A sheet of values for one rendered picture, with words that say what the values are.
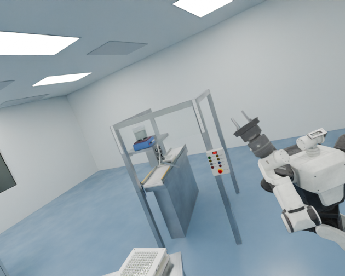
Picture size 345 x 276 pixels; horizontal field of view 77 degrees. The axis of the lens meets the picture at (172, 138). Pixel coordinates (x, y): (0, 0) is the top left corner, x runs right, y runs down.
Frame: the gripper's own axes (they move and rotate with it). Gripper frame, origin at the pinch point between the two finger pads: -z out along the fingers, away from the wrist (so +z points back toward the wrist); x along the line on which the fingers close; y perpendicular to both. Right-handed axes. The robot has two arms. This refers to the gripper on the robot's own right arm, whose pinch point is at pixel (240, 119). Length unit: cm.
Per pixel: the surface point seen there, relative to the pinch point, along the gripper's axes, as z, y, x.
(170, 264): 45, 4, -81
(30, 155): -254, -269, -566
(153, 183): 4, -110, -145
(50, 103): -386, -375, -505
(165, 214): 46, -127, -171
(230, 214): 80, -118, -91
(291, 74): -8, -429, 61
